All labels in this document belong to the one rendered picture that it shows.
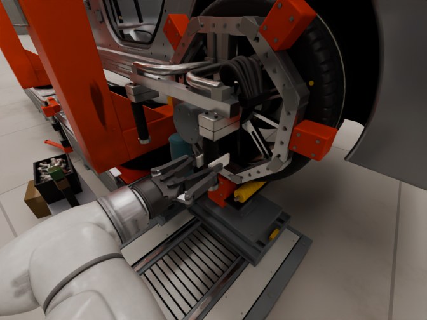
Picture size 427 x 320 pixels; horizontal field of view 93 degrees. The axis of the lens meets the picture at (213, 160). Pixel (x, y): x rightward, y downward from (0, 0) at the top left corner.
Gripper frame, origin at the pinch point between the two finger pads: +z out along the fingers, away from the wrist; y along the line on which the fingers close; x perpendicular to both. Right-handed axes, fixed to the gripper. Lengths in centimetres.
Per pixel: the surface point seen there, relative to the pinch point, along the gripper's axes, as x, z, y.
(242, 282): -75, 12, 8
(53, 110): -36, -7, -181
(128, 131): -15, 4, -60
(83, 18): 28, -1, -60
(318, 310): -83, 31, 39
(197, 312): -75, -11, 1
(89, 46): 20, -2, -60
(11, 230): -83, -63, -119
